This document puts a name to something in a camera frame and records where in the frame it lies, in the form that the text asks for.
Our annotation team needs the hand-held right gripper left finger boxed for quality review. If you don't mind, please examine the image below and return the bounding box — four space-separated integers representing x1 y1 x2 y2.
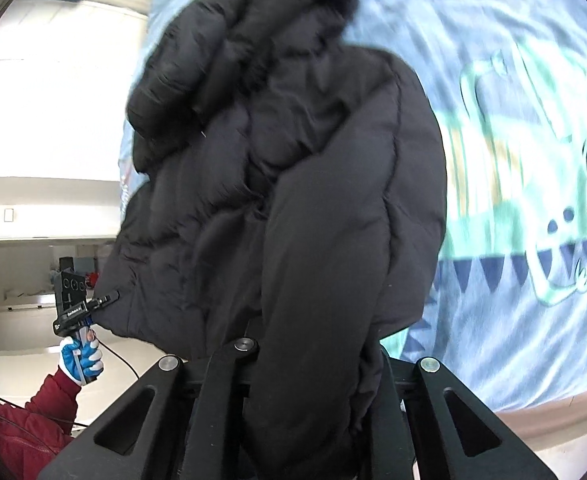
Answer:
37 337 260 480

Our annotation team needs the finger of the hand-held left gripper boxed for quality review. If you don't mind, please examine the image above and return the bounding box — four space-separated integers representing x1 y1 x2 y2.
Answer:
89 290 122 312

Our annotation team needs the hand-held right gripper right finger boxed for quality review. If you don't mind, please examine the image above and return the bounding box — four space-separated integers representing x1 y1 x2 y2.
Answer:
377 352 558 480

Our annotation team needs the black puffer jacket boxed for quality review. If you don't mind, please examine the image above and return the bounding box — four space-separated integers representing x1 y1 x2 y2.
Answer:
114 0 449 480

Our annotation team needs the person's left forearm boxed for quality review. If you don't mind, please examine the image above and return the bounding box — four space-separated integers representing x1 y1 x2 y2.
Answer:
0 371 83 480

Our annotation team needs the person's left hand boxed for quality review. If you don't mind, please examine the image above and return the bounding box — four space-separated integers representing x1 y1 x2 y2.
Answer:
58 329 105 387

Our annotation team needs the beige mattress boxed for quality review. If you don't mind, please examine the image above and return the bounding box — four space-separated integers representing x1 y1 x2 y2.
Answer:
491 400 587 467

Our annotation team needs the white wardrobe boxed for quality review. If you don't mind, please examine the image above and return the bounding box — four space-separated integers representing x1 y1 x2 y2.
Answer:
0 0 151 182

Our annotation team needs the light blue printed blanket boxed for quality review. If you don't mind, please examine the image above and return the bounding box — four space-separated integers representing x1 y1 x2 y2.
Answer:
117 0 587 418

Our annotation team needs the thin black cable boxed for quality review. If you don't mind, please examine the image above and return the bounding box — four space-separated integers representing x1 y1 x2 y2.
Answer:
0 339 142 432

